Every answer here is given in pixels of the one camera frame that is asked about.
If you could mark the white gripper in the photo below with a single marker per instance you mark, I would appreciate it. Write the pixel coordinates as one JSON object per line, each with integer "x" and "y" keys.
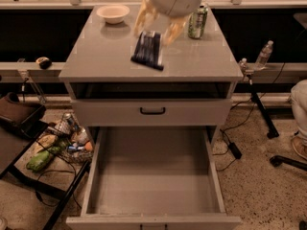
{"x": 169, "y": 0}

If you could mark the dark blue snack bar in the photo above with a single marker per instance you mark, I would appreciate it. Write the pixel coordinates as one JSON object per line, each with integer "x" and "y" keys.
{"x": 147, "y": 50}

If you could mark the grey drawer cabinet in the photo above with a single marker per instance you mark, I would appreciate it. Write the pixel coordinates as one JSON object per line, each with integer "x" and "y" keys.
{"x": 99, "y": 66}

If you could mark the closed grey middle drawer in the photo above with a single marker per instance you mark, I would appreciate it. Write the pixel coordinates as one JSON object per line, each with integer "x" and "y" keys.
{"x": 125, "y": 113}

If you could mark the open grey bottom drawer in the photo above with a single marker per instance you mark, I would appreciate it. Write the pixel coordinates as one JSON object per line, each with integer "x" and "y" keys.
{"x": 153, "y": 178}

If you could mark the green soda can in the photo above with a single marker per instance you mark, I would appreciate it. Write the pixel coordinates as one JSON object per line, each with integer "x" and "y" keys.
{"x": 197, "y": 22}

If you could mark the white paper bowl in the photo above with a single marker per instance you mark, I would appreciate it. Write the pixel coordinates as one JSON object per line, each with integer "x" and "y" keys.
{"x": 113, "y": 14}

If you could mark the metal clamp stand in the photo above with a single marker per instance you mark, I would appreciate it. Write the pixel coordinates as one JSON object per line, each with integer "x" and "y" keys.
{"x": 248, "y": 72}

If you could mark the clear plastic water bottle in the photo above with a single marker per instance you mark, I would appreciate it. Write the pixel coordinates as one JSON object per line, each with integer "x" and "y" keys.
{"x": 264, "y": 55}

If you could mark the black tape measure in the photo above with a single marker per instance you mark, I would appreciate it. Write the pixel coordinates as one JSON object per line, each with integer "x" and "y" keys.
{"x": 44, "y": 62}

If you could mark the black power adapter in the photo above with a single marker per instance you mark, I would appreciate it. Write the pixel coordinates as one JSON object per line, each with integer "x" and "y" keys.
{"x": 235, "y": 151}

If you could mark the yellow chip bag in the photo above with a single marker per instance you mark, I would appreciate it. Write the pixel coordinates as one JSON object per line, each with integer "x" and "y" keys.
{"x": 45, "y": 142}

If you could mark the black side cart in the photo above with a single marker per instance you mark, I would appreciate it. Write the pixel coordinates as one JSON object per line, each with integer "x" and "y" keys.
{"x": 21, "y": 126}

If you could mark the black chair base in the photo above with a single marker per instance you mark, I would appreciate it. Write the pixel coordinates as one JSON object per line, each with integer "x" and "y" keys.
{"x": 278, "y": 160}

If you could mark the person's shoe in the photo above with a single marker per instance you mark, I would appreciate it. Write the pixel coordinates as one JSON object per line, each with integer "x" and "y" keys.
{"x": 299, "y": 148}

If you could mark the green snack bag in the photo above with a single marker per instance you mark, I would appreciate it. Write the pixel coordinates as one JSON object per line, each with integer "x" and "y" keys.
{"x": 38, "y": 162}

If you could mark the black drawer handle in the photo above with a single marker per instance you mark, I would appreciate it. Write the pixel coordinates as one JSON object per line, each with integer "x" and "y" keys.
{"x": 152, "y": 111}

